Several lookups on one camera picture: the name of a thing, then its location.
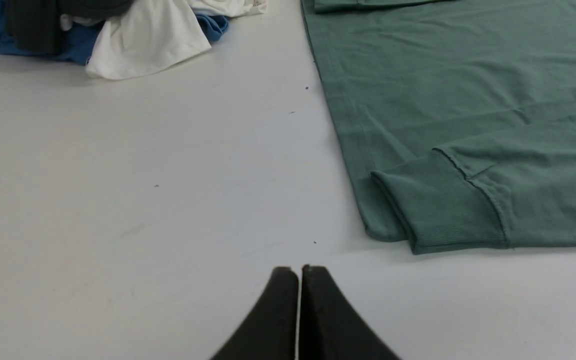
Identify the black garment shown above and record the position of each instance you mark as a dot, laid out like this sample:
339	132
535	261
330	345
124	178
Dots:
35	24

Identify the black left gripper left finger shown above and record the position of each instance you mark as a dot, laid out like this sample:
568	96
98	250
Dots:
269	330

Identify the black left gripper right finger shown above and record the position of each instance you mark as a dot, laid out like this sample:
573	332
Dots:
329	327

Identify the white garment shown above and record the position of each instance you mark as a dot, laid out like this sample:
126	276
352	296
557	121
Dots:
229	8

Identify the green long-sleeved shirt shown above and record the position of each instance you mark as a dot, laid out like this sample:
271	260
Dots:
456	118

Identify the blue garment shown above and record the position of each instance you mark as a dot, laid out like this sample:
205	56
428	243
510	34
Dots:
78	45

